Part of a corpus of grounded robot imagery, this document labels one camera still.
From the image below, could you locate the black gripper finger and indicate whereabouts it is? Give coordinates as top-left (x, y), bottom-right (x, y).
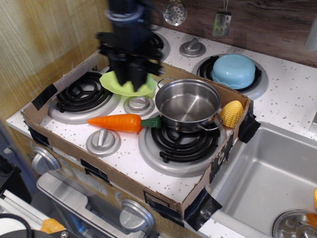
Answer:
top-left (128, 62), bottom-right (148, 90)
top-left (108, 56), bottom-right (129, 86)

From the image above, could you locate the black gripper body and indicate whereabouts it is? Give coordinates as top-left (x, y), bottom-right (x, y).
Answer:
top-left (96, 18), bottom-right (162, 75)

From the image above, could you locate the green toy broccoli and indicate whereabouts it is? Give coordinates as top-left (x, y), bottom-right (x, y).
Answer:
top-left (124, 73), bottom-right (157, 93)

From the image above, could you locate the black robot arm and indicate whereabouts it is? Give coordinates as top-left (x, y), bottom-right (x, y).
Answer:
top-left (96, 0), bottom-right (162, 91)

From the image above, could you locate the light green plastic plate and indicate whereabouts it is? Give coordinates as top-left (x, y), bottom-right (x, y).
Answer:
top-left (100, 71), bottom-right (157, 97)

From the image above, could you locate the back left black burner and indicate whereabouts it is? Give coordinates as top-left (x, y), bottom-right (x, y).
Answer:
top-left (150, 32), bottom-right (170, 61)

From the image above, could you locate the silver knob middle stovetop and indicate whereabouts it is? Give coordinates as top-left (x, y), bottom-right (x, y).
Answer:
top-left (124, 96), bottom-right (155, 117)

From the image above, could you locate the silver knob stovetop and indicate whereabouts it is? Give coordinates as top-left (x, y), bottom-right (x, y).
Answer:
top-left (124, 96), bottom-right (155, 117)
top-left (86, 128), bottom-right (121, 157)
top-left (179, 38), bottom-right (207, 58)

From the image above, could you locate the front left black burner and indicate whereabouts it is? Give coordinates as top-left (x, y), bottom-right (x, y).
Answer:
top-left (49, 71), bottom-right (121, 124)

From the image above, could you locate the orange toy carrot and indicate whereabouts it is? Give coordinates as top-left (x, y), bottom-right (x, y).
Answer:
top-left (87, 114), bottom-right (161, 133)

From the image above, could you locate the hanging metal strainer ladle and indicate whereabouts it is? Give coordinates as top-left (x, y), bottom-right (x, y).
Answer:
top-left (163, 0), bottom-right (188, 26)

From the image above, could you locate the silver knob back stovetop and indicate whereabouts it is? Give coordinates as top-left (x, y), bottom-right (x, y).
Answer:
top-left (179, 38), bottom-right (207, 58)

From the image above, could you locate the stainless steel pot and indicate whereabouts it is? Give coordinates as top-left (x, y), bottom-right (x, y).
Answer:
top-left (155, 78), bottom-right (223, 132)

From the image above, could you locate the silver knob front stovetop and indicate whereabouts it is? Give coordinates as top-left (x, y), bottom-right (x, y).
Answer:
top-left (86, 128), bottom-right (121, 157)

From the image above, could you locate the front right black burner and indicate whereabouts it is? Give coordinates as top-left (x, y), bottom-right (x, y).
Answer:
top-left (138, 119), bottom-right (227, 178)

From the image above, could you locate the hanging metal spatula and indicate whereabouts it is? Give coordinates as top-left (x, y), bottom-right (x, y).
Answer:
top-left (212, 0), bottom-right (232, 37)

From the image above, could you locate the light blue plastic bowl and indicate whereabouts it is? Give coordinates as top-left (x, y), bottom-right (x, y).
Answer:
top-left (211, 54), bottom-right (256, 90)

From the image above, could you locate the yellow toy corn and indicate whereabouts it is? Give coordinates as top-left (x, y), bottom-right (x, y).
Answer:
top-left (219, 100), bottom-right (244, 128)

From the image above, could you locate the cardboard fence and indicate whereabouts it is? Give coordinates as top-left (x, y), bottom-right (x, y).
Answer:
top-left (22, 52), bottom-right (254, 236)

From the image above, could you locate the silver oven knob left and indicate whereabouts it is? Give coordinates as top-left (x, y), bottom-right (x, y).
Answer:
top-left (31, 146), bottom-right (61, 175)

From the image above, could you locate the silver oven knob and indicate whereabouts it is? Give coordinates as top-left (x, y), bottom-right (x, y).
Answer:
top-left (31, 146), bottom-right (61, 175)
top-left (119, 198), bottom-right (155, 233)

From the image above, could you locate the silver oven knob right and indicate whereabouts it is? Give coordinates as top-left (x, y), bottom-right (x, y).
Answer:
top-left (119, 198), bottom-right (155, 233)

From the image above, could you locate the silver sink basin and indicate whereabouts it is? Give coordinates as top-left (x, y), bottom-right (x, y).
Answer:
top-left (211, 122), bottom-right (317, 238)

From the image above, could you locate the orange object bottom left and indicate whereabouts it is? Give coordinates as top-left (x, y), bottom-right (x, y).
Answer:
top-left (40, 218), bottom-right (65, 234)

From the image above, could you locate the sink drain strainer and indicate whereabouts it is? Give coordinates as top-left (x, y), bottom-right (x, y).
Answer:
top-left (272, 209), bottom-right (317, 238)

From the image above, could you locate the orange toy in sink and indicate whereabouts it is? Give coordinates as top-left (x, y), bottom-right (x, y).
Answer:
top-left (306, 188), bottom-right (317, 228)

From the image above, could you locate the silver oven door handle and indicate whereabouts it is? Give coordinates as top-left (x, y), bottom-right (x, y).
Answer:
top-left (37, 173), bottom-right (147, 238)

